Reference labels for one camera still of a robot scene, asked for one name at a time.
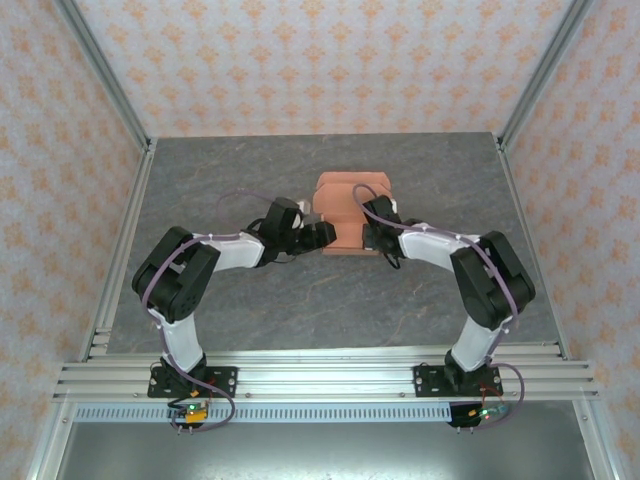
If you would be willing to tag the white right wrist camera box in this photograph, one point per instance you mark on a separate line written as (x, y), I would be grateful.
(395, 205)

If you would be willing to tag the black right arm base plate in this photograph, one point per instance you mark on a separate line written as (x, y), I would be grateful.
(430, 382)

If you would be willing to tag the grey metal panel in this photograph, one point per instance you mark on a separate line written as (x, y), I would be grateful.
(320, 455)

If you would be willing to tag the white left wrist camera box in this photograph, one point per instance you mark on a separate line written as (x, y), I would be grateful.
(301, 207)

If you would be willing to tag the aluminium base rail beam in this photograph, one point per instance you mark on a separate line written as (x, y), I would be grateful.
(325, 380)

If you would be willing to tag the aluminium lower frame rail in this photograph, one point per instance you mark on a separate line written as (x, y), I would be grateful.
(47, 450)
(597, 450)

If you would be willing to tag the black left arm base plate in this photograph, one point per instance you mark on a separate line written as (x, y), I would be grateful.
(222, 380)

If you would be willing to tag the aluminium side rail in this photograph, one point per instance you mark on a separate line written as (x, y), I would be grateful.
(134, 200)
(518, 200)

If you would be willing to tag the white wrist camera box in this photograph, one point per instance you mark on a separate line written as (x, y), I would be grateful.
(395, 205)
(301, 207)

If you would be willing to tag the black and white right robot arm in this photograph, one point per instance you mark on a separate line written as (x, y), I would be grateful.
(495, 285)

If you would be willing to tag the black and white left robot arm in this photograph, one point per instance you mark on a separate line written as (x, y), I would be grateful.
(175, 280)

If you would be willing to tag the aluminium frame post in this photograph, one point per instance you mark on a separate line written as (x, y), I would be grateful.
(541, 75)
(107, 75)

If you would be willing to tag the orange paper box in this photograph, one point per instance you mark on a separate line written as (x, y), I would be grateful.
(345, 205)

